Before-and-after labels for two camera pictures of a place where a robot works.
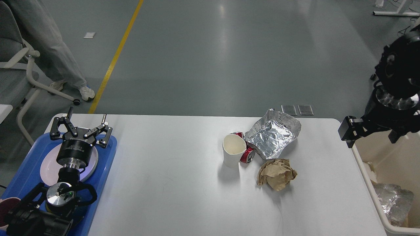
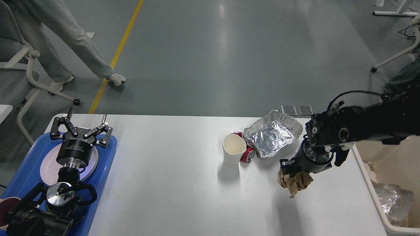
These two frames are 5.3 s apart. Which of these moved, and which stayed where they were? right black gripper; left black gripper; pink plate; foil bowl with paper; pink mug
Moved: right black gripper
Stayed: foil bowl with paper; pink mug; left black gripper; pink plate
